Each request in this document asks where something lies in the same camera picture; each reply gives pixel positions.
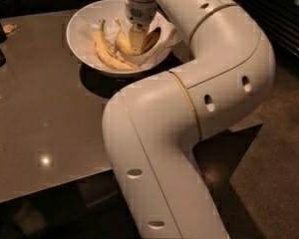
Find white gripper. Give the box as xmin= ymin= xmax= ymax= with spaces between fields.
xmin=125 ymin=0 xmax=157 ymax=55

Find yellow banana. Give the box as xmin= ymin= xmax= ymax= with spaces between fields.
xmin=93 ymin=19 xmax=139 ymax=70
xmin=113 ymin=16 xmax=161 ymax=57

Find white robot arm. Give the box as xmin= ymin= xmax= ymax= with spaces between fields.
xmin=103 ymin=0 xmax=275 ymax=239

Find white ceramic bowl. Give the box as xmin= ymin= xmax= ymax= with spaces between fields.
xmin=66 ymin=0 xmax=177 ymax=79

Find white paper liner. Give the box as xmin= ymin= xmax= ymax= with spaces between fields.
xmin=71 ymin=7 xmax=183 ymax=70

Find small crumpled wrapper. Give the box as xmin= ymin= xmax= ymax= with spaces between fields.
xmin=3 ymin=24 xmax=17 ymax=34

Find dark slatted appliance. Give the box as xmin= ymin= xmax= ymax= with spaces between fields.
xmin=234 ymin=0 xmax=299 ymax=67

